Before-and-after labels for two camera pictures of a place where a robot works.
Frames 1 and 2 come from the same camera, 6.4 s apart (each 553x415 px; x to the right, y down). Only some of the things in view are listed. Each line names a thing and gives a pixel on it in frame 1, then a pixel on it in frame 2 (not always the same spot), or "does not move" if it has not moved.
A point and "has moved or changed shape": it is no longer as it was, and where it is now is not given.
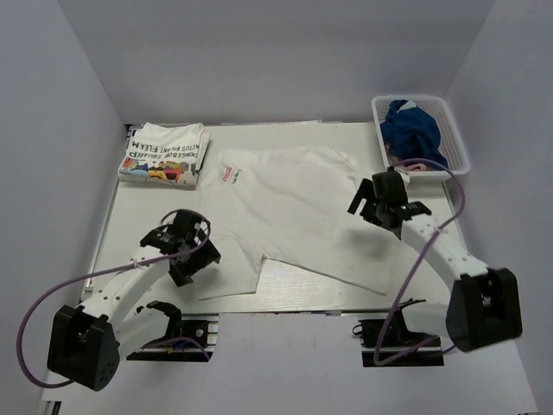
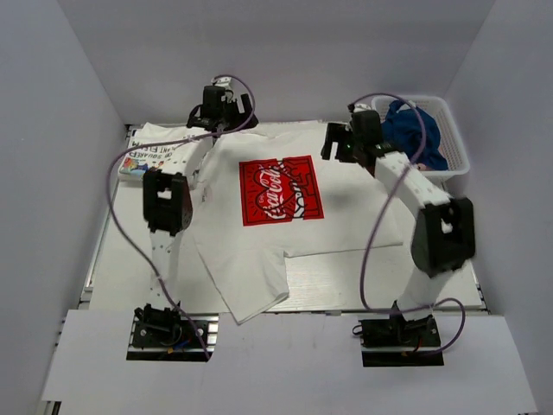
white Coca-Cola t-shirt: (289, 204) has moved or changed shape
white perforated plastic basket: (451, 143) does not move
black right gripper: (366, 192) -> (340, 133)
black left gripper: (206, 256) -> (240, 118)
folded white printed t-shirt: (165, 153) does not move
